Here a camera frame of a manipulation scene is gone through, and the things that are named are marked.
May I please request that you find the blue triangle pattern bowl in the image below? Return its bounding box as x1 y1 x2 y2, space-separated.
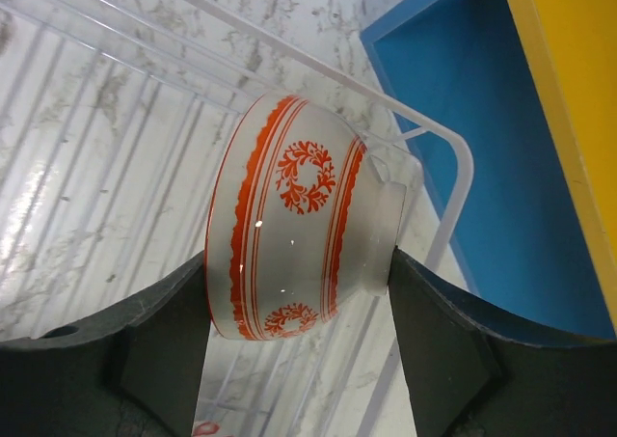
192 421 222 437

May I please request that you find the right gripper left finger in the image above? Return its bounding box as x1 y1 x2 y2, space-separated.
1 254 211 436

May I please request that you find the blue shelf unit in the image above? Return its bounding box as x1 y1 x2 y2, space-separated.
361 0 615 339

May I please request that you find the orange leaf pattern bowl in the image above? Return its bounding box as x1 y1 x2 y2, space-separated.
204 91 407 341

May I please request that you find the white wire dish rack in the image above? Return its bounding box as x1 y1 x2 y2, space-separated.
0 0 475 437

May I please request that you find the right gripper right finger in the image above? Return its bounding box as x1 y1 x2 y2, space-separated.
389 249 616 436

